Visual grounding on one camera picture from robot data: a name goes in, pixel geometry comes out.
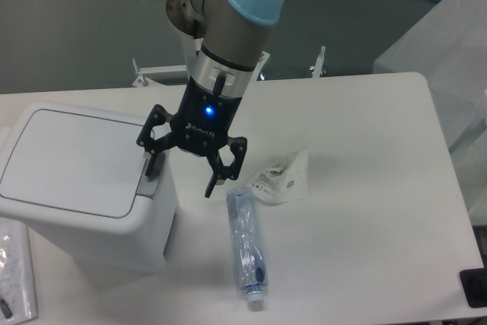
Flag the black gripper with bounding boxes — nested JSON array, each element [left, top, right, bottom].
[[136, 76, 248, 198]]

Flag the white push-lid trash can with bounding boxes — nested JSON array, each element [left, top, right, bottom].
[[1, 101, 179, 272]]

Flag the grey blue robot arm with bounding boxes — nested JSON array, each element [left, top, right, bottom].
[[136, 0, 285, 194]]

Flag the crushed clear plastic bottle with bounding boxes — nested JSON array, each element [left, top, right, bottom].
[[226, 186, 268, 311]]

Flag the white plastic wrapper packet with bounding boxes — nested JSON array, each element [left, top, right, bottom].
[[247, 148, 309, 206]]

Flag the clear plastic document sleeve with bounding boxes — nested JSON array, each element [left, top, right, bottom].
[[1, 218, 38, 324]]

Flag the black device at edge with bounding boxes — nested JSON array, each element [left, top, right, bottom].
[[460, 268, 486, 308]]

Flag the white pedestal base bracket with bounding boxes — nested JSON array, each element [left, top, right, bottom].
[[132, 51, 270, 88]]

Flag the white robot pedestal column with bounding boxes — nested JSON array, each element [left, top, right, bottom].
[[180, 32, 204, 79]]

